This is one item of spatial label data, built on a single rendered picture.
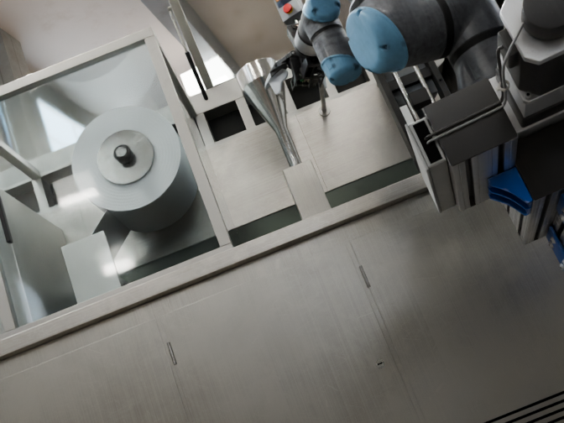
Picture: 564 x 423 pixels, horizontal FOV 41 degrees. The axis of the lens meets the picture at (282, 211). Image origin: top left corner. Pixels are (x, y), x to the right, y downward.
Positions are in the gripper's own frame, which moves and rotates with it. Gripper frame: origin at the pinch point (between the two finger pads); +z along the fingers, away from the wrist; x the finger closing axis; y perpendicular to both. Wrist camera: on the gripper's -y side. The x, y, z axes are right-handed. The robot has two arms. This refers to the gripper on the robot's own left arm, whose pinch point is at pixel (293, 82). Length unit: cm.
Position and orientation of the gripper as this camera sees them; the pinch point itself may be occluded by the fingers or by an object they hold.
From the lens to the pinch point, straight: 191.5
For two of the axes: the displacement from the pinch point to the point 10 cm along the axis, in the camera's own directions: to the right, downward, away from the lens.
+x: 9.6, -1.5, 2.2
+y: 2.2, 9.1, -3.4
